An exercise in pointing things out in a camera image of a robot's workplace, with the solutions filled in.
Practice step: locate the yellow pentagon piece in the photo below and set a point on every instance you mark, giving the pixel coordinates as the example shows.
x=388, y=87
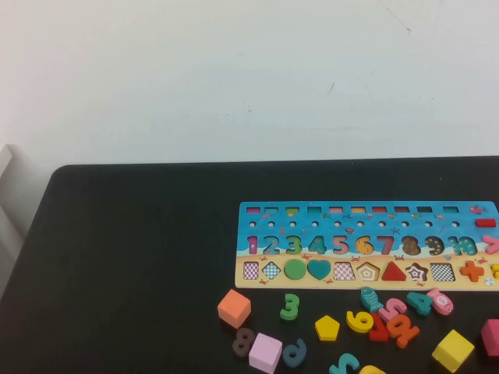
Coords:
x=326, y=327

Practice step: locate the blue wooden puzzle board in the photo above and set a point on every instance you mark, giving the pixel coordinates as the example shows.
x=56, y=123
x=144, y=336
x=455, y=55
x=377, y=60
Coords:
x=312, y=224

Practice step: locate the green circle piece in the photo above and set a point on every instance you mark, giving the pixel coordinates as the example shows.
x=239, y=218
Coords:
x=295, y=269

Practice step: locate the teal heart piece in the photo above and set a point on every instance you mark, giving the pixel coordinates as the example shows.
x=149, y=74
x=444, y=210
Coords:
x=319, y=269

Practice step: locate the green number three piece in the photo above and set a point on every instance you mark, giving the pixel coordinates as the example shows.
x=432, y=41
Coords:
x=292, y=315

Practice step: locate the brown number eight piece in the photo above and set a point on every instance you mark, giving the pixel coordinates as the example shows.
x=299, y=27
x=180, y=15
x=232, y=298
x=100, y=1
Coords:
x=243, y=342

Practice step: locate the yellow number six piece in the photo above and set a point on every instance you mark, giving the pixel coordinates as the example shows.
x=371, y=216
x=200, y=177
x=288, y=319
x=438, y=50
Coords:
x=352, y=317

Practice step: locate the red triangle piece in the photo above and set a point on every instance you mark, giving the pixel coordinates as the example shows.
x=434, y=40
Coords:
x=393, y=274

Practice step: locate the blue-grey number nine piece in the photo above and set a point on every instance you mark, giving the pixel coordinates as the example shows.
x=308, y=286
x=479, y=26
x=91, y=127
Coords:
x=302, y=348

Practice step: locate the pink number five piece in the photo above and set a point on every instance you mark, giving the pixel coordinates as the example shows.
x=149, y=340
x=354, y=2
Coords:
x=386, y=313

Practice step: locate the red number seven piece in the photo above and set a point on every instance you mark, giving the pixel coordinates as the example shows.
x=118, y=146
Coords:
x=378, y=335

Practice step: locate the teal number two piece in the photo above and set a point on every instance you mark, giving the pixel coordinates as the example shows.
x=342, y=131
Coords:
x=351, y=360

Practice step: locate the teal number four piece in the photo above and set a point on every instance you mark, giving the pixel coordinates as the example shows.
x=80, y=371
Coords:
x=423, y=305

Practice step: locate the orange number ten piece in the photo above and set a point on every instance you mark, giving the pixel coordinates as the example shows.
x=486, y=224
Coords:
x=409, y=335

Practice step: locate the orange plus sign piece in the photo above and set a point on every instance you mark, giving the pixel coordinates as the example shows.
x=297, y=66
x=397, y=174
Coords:
x=471, y=271

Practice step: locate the red minus sign piece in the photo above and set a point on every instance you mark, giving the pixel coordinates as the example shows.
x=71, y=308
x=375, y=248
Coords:
x=485, y=223

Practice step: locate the pink greater-than sign piece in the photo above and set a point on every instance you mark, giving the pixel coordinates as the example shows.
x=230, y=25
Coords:
x=489, y=239

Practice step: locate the yellow equals sign piece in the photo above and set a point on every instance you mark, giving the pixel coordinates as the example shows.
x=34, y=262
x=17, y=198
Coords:
x=496, y=271

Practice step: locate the orange wooden cube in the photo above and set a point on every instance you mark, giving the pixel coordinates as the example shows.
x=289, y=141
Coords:
x=234, y=308

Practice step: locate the pink wooden cube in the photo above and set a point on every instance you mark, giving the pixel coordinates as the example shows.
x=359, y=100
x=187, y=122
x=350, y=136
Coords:
x=265, y=350

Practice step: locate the teal wooden fish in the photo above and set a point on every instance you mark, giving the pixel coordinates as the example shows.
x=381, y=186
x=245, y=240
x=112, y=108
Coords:
x=370, y=299

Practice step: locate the pink wooden fish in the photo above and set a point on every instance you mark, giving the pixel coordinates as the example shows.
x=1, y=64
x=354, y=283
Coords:
x=442, y=302

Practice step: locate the yellow wooden cube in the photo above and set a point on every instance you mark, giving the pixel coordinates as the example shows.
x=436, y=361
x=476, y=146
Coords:
x=452, y=348

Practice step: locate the magenta wooden cube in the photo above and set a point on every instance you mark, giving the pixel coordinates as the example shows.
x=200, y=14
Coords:
x=491, y=337

